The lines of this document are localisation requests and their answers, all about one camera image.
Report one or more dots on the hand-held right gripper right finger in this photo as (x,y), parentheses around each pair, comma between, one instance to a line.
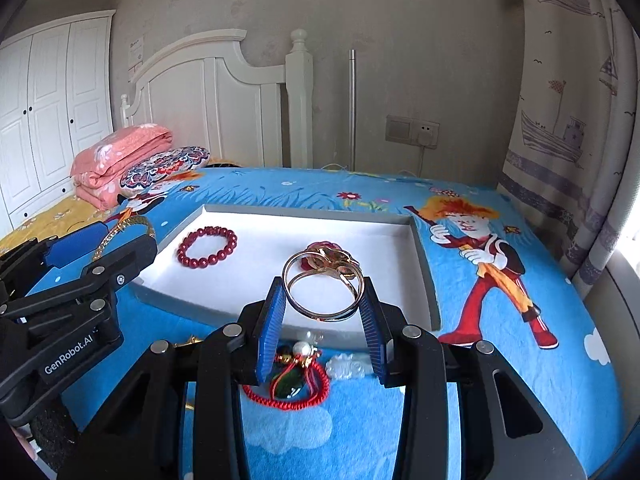
(372,330)

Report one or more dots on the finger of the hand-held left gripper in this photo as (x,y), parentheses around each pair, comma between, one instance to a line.
(75,247)
(125,260)

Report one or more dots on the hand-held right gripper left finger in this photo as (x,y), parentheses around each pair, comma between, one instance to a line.
(272,327)

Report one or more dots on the round pearl bead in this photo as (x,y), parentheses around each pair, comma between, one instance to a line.
(301,349)

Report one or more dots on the white jewelry tray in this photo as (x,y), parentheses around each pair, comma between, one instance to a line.
(260,280)

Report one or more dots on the green pendant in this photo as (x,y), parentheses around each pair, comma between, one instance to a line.
(287,385)

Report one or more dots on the small gold jewelry piece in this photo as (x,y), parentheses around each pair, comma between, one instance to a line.
(190,342)

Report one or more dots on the yellow floral bedsheet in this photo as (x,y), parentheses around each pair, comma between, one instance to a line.
(50,215)

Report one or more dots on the red rose brooch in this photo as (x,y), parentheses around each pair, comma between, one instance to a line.
(322,247)

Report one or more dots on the pink folded quilt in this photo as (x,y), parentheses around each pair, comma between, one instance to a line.
(115,160)

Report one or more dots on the patterned round pillow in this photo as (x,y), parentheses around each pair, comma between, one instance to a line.
(160,167)

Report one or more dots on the blue cartoon blanket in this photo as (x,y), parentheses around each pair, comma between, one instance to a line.
(500,385)

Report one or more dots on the white wardrobe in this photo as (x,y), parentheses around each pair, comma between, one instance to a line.
(50,110)

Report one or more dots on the white wooden headboard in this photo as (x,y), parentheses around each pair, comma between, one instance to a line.
(225,110)

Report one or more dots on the white charger plug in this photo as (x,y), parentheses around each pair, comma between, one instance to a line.
(427,137)

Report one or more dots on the metal pole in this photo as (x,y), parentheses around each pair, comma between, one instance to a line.
(352,110)

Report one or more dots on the printed boat curtain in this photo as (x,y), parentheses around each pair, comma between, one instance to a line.
(560,110)

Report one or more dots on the wall switch panel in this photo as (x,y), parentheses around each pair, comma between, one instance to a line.
(399,128)

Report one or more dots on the wall socket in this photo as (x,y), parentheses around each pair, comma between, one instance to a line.
(416,125)

